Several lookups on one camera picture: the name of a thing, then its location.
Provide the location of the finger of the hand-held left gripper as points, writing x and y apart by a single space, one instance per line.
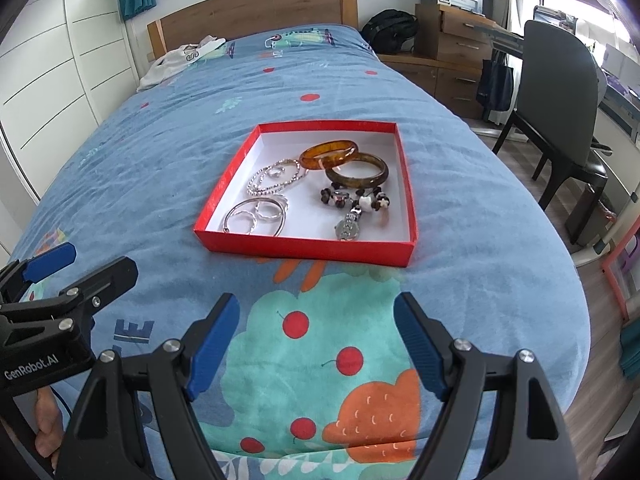
50 257
110 275

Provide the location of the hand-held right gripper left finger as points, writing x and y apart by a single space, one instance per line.
215 347

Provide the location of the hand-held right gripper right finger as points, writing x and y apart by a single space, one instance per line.
420 347

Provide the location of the red cardboard box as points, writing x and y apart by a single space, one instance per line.
300 254

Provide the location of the plain silver bangle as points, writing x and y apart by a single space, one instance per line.
227 220

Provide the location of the silver pendant charm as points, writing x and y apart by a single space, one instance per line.
346 230

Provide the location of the twisted silver bangle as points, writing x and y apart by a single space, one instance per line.
286 207

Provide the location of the sparkly silver bangle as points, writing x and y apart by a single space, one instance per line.
251 182
260 176

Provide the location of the dark brown bangle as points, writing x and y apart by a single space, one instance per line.
360 180

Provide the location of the amber bangle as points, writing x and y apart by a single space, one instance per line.
330 159

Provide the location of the person's left hand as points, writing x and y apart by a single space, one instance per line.
50 427

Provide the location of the white wardrobe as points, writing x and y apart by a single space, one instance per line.
50 60

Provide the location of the dark waste bin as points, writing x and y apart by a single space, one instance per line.
587 215

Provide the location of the white garment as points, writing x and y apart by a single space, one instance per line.
170 62

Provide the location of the dark blue hanging bag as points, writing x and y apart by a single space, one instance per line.
495 90

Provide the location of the dark chair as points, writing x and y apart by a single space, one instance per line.
555 90

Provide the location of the wooden headboard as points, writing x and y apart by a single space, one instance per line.
250 10

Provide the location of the wooden drawer cabinet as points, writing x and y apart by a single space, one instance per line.
450 40

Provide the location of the black backpack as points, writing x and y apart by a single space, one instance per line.
390 30

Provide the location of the grey desk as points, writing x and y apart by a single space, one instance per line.
505 37

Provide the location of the orange frame storage rack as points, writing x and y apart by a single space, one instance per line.
617 280

